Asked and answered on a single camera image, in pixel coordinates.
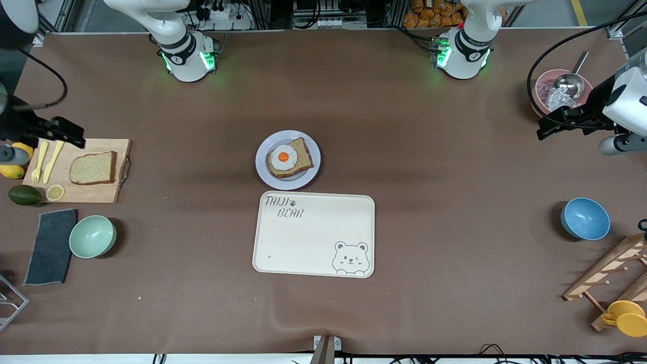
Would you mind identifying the brown bread slice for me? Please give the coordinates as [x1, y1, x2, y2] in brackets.
[69, 151, 117, 186]
[266, 137, 314, 178]

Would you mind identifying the white round plate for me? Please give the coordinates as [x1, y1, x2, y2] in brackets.
[255, 130, 321, 191]

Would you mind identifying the fried egg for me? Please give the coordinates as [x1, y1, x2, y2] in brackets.
[270, 145, 298, 171]

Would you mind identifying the clear ice cube pile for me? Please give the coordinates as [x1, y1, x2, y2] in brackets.
[546, 87, 582, 112]

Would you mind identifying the metal scoop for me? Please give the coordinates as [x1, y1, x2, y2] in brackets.
[548, 51, 590, 99]

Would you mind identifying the yellow plastic knife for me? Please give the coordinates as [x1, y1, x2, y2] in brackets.
[43, 140, 65, 185]

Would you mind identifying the yellow plastic fork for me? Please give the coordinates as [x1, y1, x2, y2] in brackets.
[31, 141, 49, 184]

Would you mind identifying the pink bowl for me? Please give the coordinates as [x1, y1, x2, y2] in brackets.
[532, 69, 596, 121]

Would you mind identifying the wooden cutting board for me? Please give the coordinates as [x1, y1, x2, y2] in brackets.
[23, 138, 133, 204]

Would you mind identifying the green avocado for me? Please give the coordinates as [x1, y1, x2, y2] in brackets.
[8, 185, 42, 206]

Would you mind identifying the blue bowl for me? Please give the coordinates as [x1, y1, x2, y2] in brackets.
[560, 197, 611, 241]

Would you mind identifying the mint green bowl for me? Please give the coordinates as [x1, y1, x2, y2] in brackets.
[69, 215, 117, 259]

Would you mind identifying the dark grey cloth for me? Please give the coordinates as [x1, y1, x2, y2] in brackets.
[23, 209, 78, 287]

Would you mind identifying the brown table cover sheet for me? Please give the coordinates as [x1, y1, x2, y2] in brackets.
[0, 28, 647, 356]

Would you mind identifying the wooden rack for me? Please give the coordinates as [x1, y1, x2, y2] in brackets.
[563, 234, 647, 332]

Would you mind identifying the orange bread roll pile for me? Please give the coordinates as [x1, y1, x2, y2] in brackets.
[403, 0, 468, 28]

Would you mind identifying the white power strip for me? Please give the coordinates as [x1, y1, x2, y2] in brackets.
[195, 0, 253, 31]

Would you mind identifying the yellow cup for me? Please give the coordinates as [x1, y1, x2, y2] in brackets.
[602, 300, 647, 338]

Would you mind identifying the cream bear print tray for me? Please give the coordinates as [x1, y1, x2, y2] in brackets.
[252, 191, 376, 279]

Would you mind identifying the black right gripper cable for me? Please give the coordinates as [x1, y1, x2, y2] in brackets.
[15, 48, 69, 111]

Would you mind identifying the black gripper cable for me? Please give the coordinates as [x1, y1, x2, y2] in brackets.
[526, 11, 647, 133]
[15, 48, 69, 111]

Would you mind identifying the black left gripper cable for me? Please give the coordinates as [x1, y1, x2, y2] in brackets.
[526, 11, 647, 133]

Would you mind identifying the metal wire rack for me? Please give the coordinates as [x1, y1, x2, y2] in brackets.
[0, 275, 29, 332]

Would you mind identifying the metal table bracket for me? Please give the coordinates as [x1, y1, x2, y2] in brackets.
[312, 335, 342, 364]

